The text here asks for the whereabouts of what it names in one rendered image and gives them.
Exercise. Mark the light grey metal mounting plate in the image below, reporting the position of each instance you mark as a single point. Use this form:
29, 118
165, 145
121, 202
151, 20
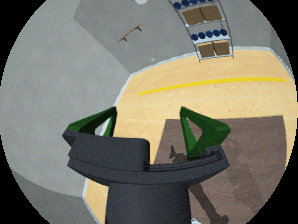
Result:
194, 221

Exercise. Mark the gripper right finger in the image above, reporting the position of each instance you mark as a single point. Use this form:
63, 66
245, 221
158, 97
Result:
214, 132

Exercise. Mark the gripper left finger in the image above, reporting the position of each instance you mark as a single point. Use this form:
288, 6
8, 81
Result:
89, 124

